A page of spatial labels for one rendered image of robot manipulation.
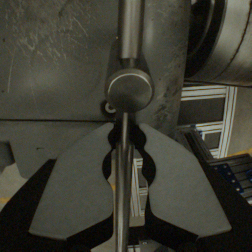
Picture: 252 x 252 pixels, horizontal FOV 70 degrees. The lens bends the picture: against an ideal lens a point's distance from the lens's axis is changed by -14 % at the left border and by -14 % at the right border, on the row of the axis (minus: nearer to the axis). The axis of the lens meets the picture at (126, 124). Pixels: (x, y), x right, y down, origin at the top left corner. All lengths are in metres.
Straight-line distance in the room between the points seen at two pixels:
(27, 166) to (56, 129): 0.08
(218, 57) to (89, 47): 0.16
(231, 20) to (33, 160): 0.30
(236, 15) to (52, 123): 0.24
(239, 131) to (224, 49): 1.78
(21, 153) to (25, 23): 0.16
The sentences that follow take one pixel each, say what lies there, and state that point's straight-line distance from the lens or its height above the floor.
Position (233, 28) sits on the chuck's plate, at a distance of 0.26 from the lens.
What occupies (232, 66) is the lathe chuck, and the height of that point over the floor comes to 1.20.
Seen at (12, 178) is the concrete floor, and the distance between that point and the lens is 2.36.
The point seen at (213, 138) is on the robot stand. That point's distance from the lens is 1.65.
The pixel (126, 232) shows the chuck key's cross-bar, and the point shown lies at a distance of 0.18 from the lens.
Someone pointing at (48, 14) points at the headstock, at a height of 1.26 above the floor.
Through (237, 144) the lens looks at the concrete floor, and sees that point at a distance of 2.11.
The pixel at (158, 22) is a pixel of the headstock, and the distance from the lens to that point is 0.20.
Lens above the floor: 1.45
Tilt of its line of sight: 61 degrees down
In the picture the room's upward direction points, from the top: 176 degrees clockwise
